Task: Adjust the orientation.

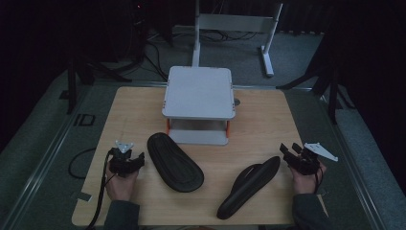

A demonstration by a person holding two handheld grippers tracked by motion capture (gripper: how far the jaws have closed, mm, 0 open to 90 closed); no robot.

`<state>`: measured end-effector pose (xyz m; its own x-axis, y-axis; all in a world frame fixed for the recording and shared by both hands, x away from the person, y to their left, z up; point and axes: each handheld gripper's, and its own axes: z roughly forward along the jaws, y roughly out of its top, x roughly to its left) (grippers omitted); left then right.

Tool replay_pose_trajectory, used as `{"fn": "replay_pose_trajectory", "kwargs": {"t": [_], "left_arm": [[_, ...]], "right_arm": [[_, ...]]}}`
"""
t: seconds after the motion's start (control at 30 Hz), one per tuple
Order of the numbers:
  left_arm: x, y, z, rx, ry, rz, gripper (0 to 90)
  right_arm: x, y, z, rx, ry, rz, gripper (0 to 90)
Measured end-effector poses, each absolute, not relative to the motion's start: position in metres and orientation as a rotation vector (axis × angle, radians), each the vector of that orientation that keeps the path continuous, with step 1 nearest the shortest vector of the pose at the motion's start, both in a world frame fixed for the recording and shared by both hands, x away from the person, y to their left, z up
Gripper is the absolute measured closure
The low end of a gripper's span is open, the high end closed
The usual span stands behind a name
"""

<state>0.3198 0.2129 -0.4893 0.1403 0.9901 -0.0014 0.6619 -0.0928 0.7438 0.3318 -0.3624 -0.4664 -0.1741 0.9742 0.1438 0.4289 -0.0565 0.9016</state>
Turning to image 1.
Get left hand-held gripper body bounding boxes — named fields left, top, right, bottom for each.
left=108, top=139, right=139, bottom=178

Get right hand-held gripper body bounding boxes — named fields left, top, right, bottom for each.
left=287, top=142, right=339, bottom=176

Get black flip-flop slipper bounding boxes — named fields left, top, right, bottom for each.
left=147, top=132, right=205, bottom=194
left=215, top=155, right=282, bottom=221

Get white two-tier shoe rack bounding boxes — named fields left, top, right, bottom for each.
left=161, top=65, right=237, bottom=147

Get person's right hand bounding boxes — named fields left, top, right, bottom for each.
left=288, top=160, right=327, bottom=196

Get person's left hand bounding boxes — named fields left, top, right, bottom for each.
left=104, top=158, right=140, bottom=202

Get black tripod stand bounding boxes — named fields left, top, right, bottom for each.
left=58, top=54, right=133, bottom=115
left=275, top=60, right=356, bottom=127

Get white metal stand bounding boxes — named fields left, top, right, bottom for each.
left=191, top=0, right=284, bottom=79

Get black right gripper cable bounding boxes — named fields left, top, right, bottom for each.
left=313, top=167, right=325, bottom=195

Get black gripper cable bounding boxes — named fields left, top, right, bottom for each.
left=313, top=167, right=325, bottom=195
left=85, top=152, right=115, bottom=230

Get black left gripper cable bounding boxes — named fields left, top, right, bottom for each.
left=85, top=152, right=115, bottom=230

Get black cable on floor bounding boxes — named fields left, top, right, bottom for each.
left=68, top=147, right=98, bottom=180

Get black cables under stand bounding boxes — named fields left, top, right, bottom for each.
left=140, top=28, right=259, bottom=81

